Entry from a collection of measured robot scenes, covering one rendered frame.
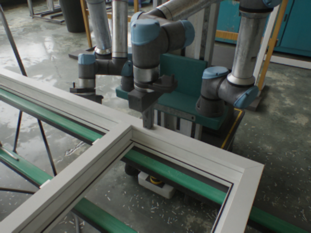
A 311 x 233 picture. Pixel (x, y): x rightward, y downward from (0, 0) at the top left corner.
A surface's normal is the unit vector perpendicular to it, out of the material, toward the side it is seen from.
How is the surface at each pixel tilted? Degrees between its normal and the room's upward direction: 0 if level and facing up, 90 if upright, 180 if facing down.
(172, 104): 0
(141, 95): 0
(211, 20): 90
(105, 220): 0
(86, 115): 90
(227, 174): 90
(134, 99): 90
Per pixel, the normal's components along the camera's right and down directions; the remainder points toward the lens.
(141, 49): -0.26, 0.58
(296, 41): -0.54, 0.50
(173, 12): 0.47, 0.13
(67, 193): 0.85, 0.30
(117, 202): 0.00, -0.81
